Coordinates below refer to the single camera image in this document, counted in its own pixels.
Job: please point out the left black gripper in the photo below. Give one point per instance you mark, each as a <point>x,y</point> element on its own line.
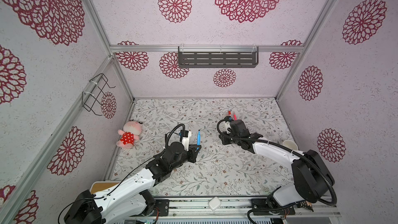
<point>193,155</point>

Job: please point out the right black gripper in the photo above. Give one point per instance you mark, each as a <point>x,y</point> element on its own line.
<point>224,138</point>

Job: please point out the blue highlighter pen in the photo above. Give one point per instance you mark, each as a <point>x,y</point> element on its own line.
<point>198,139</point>

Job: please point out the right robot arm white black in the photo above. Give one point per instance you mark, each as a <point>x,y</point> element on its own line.
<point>312,181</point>

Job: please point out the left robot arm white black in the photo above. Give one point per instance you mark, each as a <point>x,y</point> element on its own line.
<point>131,196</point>

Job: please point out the pink plush toy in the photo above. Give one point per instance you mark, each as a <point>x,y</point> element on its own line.
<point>130,134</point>

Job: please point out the white ceramic mug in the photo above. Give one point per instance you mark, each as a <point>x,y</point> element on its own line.
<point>290,144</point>

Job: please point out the wooden tray with white rim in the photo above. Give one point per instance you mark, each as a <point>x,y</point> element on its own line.
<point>102,185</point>

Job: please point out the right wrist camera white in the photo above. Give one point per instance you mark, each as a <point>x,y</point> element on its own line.
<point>227,122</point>

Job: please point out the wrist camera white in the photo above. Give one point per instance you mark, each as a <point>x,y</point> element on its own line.
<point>185,138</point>
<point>227,122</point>

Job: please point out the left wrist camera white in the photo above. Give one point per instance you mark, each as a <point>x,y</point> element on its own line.
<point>185,138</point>

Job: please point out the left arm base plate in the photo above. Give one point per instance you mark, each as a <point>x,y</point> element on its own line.
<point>161,209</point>

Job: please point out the white plastic clip on rail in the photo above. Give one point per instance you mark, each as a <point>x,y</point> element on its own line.
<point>214,203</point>

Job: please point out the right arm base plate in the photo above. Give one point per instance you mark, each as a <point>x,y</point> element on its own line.
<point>268,206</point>

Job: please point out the dark grey wall shelf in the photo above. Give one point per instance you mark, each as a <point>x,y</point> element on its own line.
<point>220,59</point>

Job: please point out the black wire wall rack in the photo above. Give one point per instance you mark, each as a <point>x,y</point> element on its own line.
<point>100,101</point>

